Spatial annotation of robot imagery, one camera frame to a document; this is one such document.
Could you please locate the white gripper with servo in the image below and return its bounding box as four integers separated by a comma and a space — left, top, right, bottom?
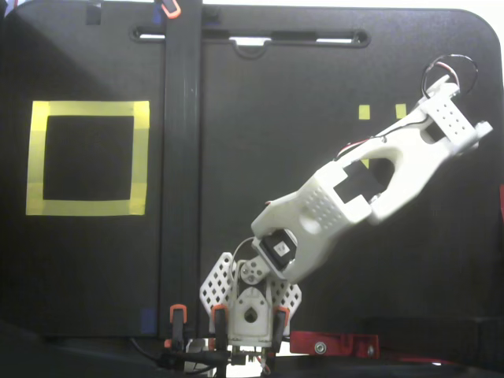
474, 120, 495, 139

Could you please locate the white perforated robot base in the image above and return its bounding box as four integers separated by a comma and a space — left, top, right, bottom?
199, 251, 303, 350

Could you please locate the black flat bar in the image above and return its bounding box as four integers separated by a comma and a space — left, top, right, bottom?
158, 0, 205, 340

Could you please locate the small motor controller board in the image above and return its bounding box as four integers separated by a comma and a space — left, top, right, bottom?
229, 344, 276, 366

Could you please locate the yellow tape square outline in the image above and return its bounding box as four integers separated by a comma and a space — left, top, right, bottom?
25, 100, 151, 217

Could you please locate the red white black servo cable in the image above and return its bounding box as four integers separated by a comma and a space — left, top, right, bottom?
423, 54, 480, 98
332, 116, 432, 162

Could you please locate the red corner bracket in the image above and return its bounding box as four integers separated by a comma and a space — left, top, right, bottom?
290, 330, 381, 360

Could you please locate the black power cable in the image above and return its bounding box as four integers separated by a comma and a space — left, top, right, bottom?
129, 337, 229, 375

